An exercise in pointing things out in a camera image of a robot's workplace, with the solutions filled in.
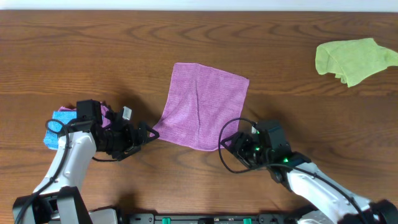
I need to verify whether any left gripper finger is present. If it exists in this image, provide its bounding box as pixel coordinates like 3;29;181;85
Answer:
138;121;160;145
111;146;141;161

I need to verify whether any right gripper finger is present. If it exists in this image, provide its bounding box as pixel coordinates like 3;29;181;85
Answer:
222;146;253;170
220;132;243;146

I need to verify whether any purple cloth with label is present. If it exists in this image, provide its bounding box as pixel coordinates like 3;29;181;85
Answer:
154;63;249;151

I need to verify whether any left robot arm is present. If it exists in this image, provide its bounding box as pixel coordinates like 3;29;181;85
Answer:
12;100;159;223

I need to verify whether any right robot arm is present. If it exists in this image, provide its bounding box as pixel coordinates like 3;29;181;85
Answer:
218;120;397;223

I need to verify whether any folded purple cloth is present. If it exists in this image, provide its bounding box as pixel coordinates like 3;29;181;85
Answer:
58;101;111;128

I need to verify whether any folded blue cloth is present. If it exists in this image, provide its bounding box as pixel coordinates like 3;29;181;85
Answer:
44;111;76;150

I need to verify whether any green cloth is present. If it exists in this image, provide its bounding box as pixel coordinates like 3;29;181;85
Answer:
315;38;397;87

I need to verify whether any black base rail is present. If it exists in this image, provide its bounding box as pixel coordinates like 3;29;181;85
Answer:
124;213;298;224

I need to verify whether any right black cable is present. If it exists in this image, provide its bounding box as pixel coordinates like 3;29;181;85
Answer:
218;117;371;224

